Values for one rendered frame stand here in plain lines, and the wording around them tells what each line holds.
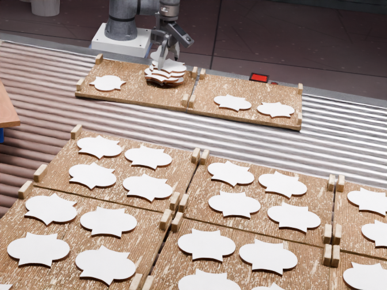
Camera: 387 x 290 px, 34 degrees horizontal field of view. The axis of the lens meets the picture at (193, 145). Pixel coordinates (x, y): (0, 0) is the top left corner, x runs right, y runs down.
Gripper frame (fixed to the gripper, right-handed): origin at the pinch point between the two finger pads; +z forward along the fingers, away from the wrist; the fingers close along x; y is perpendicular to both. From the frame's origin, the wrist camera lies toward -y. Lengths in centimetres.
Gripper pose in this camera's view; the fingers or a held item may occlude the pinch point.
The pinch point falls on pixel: (169, 65)
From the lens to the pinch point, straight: 249.0
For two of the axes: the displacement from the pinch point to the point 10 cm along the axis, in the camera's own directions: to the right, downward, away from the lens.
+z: -1.0, 8.7, 4.8
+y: -8.8, -3.0, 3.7
